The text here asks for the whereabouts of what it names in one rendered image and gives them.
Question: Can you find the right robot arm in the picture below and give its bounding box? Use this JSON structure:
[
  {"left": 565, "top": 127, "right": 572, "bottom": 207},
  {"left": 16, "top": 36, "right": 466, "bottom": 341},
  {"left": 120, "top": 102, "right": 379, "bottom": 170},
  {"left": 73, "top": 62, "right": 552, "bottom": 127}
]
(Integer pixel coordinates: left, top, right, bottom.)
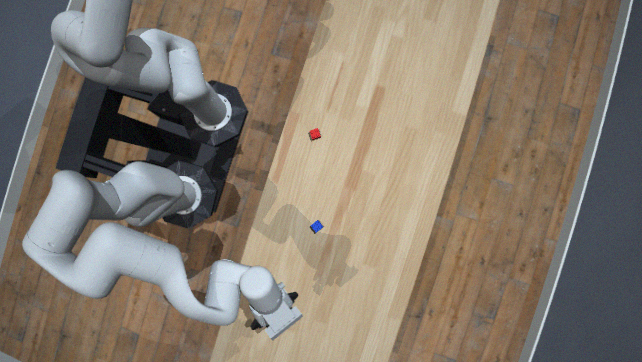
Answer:
[{"left": 22, "top": 161, "right": 303, "bottom": 341}]

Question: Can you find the blue toy building block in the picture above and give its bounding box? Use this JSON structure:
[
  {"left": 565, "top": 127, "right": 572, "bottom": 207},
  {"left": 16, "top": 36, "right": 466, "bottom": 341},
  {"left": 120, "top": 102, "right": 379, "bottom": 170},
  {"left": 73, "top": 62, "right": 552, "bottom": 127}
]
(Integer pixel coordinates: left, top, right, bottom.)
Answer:
[{"left": 311, "top": 220, "right": 323, "bottom": 232}]

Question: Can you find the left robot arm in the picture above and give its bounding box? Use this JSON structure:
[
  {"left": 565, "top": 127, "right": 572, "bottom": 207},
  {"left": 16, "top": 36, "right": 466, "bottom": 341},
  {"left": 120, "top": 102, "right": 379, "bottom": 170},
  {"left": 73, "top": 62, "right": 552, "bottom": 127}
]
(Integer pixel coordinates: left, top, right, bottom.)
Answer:
[{"left": 51, "top": 0, "right": 232, "bottom": 131}]

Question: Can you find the red toy brick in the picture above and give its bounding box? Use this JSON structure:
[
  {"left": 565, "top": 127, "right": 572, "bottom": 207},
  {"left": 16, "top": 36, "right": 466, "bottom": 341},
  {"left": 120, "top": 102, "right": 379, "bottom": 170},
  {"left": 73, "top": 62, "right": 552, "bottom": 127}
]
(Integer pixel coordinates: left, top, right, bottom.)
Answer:
[{"left": 310, "top": 128, "right": 321, "bottom": 140}]

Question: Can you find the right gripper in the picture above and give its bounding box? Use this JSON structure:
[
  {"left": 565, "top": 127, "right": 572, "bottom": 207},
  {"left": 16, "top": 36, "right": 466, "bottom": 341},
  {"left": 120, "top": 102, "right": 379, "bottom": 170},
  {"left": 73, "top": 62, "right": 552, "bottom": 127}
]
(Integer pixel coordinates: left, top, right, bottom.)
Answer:
[{"left": 249, "top": 288, "right": 299, "bottom": 330}]

